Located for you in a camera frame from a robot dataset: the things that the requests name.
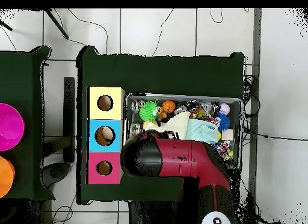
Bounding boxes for wooden box with three holes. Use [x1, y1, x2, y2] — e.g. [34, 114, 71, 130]
[85, 86, 126, 185]

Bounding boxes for shallow mesh bin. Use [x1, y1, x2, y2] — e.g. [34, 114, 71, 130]
[123, 92, 243, 171]

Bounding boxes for orange plush toy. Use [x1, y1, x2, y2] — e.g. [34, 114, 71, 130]
[155, 105, 168, 123]

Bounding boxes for green spiky ball toy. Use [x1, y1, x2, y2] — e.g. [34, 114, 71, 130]
[138, 100, 160, 123]

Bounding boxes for orange toy basketball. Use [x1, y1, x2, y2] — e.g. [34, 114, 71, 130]
[161, 99, 177, 114]

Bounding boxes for cream waffle cloth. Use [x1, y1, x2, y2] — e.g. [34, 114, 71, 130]
[143, 111, 191, 141]

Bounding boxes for dark green tablecloth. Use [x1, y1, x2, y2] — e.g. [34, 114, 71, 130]
[0, 46, 56, 201]
[76, 45, 246, 205]

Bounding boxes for mint waffle cloth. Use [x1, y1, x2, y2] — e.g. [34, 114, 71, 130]
[185, 118, 219, 145]

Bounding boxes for blue spiky ball with eyes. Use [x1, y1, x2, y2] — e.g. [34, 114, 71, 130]
[213, 112, 231, 132]

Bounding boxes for white toy baseball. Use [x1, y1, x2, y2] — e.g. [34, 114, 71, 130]
[219, 102, 231, 115]

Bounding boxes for plain wooden block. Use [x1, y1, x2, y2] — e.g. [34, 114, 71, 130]
[221, 128, 235, 141]

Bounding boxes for multicolour patterned fabric bow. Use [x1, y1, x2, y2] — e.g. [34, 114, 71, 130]
[214, 140, 235, 161]

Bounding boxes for black upright panel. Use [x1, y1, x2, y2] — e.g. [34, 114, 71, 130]
[63, 76, 76, 163]

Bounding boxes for grey rounded base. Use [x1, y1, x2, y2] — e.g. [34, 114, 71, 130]
[42, 161, 71, 189]

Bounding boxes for long black tripod leg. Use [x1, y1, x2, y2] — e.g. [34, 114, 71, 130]
[44, 8, 70, 40]

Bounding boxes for pink plastic bowl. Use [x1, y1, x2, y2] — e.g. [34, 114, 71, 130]
[0, 102, 26, 152]

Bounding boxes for orange plastic bowl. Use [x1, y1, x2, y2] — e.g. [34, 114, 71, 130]
[0, 155, 16, 199]

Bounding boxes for short black tripod leg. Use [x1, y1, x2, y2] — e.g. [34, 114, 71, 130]
[0, 19, 13, 31]

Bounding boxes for thin black floor cable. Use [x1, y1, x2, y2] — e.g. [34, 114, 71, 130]
[53, 8, 108, 54]
[152, 8, 175, 57]

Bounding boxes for black cable bundle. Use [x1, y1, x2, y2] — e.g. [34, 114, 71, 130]
[242, 74, 261, 119]

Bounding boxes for black cable with connector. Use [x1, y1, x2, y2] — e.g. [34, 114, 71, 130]
[242, 126, 308, 142]

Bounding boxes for thin black cable loop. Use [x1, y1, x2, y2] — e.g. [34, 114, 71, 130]
[209, 8, 224, 24]

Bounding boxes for grey floor rail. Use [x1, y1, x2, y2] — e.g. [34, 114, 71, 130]
[247, 8, 262, 224]

